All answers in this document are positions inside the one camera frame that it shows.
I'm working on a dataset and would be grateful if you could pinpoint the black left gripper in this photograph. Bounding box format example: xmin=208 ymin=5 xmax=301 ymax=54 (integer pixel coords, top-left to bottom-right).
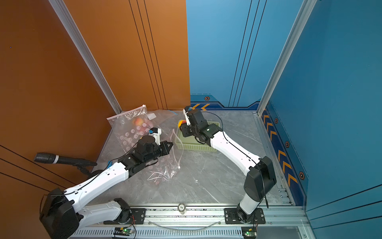
xmin=143 ymin=140 xmax=174 ymax=165

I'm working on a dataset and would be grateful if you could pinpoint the pink-trimmed bag of bags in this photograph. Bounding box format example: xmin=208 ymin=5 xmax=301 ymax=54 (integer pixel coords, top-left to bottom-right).
xmin=147 ymin=129 xmax=185 ymax=185

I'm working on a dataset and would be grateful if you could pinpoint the clear zip-top bag pink zipper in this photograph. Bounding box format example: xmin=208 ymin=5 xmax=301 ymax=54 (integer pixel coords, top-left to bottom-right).
xmin=107 ymin=105 xmax=154 ymax=153

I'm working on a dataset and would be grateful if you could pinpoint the clear zip-top bag blue zipper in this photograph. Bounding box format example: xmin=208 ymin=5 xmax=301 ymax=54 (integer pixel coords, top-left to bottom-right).
xmin=146 ymin=110 xmax=177 ymax=125

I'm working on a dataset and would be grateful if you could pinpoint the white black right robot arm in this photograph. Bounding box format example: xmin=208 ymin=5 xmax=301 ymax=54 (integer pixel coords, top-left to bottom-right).
xmin=178 ymin=106 xmax=277 ymax=224

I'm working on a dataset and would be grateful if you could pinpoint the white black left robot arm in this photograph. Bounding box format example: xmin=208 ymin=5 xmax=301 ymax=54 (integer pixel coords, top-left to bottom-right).
xmin=39 ymin=135 xmax=173 ymax=239

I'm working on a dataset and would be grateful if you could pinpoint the green perforated plastic basket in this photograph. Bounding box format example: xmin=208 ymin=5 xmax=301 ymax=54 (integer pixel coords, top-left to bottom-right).
xmin=176 ymin=120 xmax=222 ymax=152

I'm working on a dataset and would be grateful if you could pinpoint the blue handheld microphone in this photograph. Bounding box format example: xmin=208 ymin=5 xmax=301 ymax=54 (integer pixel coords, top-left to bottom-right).
xmin=106 ymin=161 xmax=113 ymax=168

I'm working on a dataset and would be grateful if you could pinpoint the round silver knob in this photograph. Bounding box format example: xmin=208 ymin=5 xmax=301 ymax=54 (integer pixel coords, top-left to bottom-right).
xmin=177 ymin=203 xmax=186 ymax=214

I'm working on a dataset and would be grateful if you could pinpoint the black microphone on stand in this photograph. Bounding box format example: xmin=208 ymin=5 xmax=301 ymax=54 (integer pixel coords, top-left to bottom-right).
xmin=34 ymin=152 xmax=97 ymax=176

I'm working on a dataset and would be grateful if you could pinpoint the green circuit board left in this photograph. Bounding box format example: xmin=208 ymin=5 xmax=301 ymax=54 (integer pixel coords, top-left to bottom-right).
xmin=113 ymin=227 xmax=135 ymax=238

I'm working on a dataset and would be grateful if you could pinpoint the green circuit board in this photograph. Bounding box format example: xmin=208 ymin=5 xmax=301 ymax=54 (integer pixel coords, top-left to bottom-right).
xmin=241 ymin=227 xmax=257 ymax=239
xmin=113 ymin=227 xmax=135 ymax=238

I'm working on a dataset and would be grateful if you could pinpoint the green circuit board right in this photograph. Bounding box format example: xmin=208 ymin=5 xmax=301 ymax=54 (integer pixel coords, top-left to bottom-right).
xmin=241 ymin=227 xmax=257 ymax=239

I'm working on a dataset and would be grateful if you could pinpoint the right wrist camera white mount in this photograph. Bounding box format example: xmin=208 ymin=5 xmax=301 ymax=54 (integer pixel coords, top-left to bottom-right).
xmin=183 ymin=106 xmax=192 ymax=125

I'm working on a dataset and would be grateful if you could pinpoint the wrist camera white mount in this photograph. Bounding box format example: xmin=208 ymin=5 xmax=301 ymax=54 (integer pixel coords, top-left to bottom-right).
xmin=149 ymin=127 xmax=162 ymax=145
xmin=183 ymin=106 xmax=192 ymax=125

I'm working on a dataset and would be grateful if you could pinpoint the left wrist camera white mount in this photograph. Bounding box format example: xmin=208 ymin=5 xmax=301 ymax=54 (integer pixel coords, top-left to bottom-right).
xmin=149 ymin=127 xmax=162 ymax=145

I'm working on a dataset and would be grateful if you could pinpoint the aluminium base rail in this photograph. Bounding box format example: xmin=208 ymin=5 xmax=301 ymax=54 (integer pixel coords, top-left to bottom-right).
xmin=71 ymin=204 xmax=315 ymax=239

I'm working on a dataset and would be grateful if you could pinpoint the aluminium corner post left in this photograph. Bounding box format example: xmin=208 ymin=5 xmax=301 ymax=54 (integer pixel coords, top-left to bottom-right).
xmin=49 ymin=0 xmax=122 ymax=114

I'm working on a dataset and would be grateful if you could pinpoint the aluminium corner post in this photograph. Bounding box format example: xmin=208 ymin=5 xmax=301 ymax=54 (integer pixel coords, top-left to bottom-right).
xmin=257 ymin=0 xmax=317 ymax=117
xmin=49 ymin=0 xmax=122 ymax=114

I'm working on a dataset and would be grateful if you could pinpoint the aluminium corner post right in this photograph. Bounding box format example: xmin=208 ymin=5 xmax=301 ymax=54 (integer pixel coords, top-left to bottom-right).
xmin=257 ymin=0 xmax=317 ymax=117

